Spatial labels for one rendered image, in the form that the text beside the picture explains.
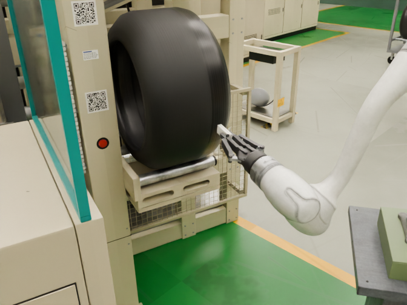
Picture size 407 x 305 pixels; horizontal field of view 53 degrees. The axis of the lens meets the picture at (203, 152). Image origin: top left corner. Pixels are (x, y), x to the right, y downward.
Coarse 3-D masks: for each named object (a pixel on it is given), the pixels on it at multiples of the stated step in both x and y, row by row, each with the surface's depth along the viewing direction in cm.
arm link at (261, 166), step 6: (264, 156) 114; (270, 156) 114; (258, 162) 113; (264, 162) 112; (270, 162) 111; (276, 162) 112; (252, 168) 113; (258, 168) 112; (264, 168) 110; (270, 168) 110; (252, 174) 114; (258, 174) 111; (252, 180) 116; (258, 180) 111; (258, 186) 114
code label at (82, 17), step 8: (88, 0) 127; (72, 8) 125; (80, 8) 126; (88, 8) 128; (80, 16) 127; (88, 16) 128; (96, 16) 130; (80, 24) 128; (88, 24) 129; (96, 24) 131
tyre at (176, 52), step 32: (128, 32) 137; (160, 32) 134; (192, 32) 138; (128, 64) 179; (160, 64) 130; (192, 64) 134; (224, 64) 142; (128, 96) 183; (160, 96) 131; (192, 96) 134; (224, 96) 140; (128, 128) 179; (160, 128) 135; (192, 128) 139; (160, 160) 147; (192, 160) 159
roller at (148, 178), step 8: (200, 160) 165; (208, 160) 166; (216, 160) 167; (168, 168) 159; (176, 168) 160; (184, 168) 161; (192, 168) 163; (200, 168) 165; (144, 176) 154; (152, 176) 155; (160, 176) 157; (168, 176) 159; (176, 176) 161; (144, 184) 155
